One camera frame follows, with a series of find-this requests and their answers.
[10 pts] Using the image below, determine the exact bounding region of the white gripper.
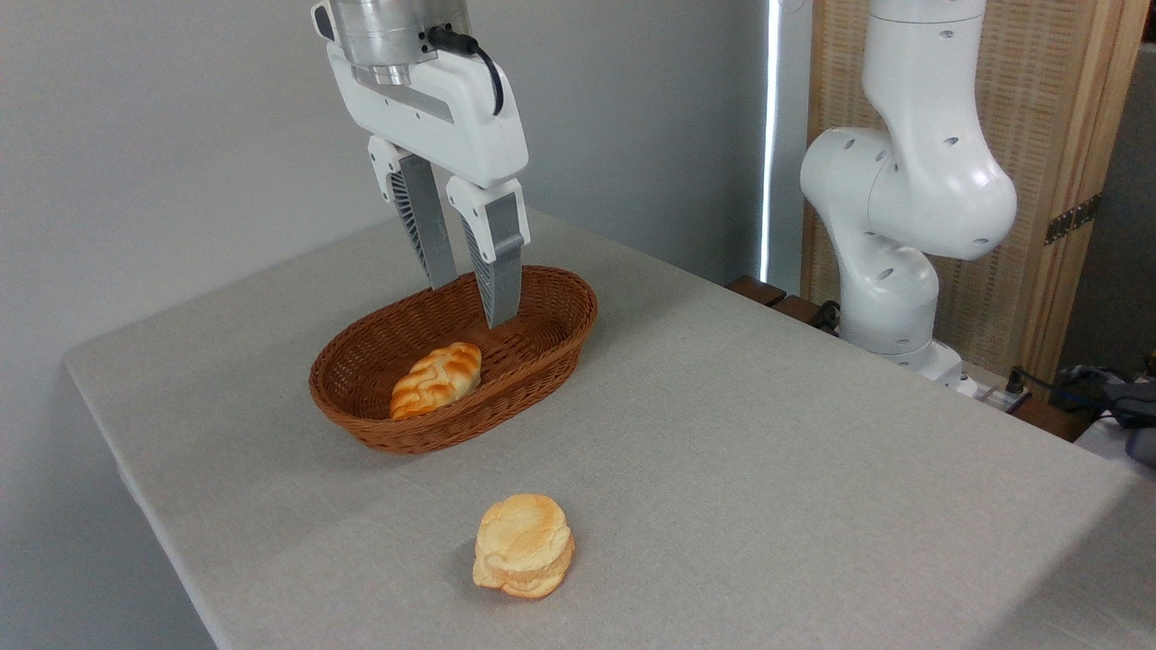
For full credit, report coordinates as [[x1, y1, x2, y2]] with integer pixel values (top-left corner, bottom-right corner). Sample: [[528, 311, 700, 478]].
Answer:
[[325, 41, 532, 330]]

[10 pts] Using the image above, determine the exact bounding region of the round pale bread bun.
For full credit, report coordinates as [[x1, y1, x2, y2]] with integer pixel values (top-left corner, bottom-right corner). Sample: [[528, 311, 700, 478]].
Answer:
[[472, 494, 575, 599]]

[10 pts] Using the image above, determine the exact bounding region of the brown wicker basket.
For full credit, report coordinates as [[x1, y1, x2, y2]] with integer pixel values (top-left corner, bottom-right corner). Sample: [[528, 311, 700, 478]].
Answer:
[[309, 265, 599, 454]]

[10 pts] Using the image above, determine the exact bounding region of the braided golden bread loaf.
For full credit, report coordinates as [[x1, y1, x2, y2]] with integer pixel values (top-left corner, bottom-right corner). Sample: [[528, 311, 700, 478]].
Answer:
[[390, 341, 482, 421]]

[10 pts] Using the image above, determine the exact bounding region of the grey tablecloth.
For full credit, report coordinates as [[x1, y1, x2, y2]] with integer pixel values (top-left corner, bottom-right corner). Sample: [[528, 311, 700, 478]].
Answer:
[[65, 200, 1156, 650]]

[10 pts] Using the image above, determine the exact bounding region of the dark metal screen hinge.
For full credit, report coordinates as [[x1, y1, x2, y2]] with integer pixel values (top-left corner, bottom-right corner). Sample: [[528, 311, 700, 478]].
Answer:
[[1045, 194, 1103, 246]]

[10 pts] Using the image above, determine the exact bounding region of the dark bag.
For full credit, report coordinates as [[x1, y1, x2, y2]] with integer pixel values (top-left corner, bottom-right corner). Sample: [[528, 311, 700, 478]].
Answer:
[[1052, 361, 1156, 467]]

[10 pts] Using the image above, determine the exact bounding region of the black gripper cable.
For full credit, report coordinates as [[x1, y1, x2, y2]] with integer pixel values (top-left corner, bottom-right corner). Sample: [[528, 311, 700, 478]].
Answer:
[[426, 25, 505, 116]]

